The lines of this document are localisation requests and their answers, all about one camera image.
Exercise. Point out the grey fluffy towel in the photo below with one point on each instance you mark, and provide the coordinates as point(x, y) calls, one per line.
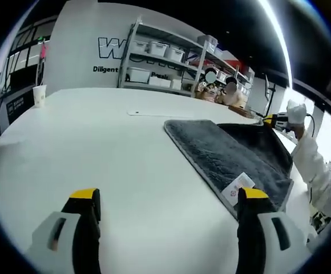
point(211, 148)

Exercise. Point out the wooden tray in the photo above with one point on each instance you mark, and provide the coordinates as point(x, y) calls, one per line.
point(239, 110)

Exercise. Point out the long ceiling light strip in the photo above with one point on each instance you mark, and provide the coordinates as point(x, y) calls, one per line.
point(279, 37)

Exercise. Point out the clear storage bin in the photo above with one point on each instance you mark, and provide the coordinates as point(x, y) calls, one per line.
point(211, 42)

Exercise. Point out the white cardboard box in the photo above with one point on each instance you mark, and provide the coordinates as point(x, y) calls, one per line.
point(155, 81)
point(176, 84)
point(165, 82)

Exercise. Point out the white lidded storage bin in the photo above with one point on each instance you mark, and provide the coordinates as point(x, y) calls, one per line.
point(158, 49)
point(140, 47)
point(175, 54)

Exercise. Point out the black cabinet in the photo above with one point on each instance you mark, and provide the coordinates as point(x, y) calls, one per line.
point(17, 109)

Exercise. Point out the large white storage bin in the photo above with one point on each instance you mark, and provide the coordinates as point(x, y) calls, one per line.
point(138, 75)

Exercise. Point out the white paper cup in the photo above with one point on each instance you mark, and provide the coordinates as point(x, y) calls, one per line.
point(39, 97)

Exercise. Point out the grey metal shelving rack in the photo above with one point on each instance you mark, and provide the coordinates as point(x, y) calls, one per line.
point(129, 54)

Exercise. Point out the black monitor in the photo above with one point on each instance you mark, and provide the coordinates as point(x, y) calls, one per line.
point(24, 78)

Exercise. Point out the green exit sign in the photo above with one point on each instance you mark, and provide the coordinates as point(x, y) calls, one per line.
point(40, 38)

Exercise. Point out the black camera stand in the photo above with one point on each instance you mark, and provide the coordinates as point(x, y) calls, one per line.
point(271, 97)

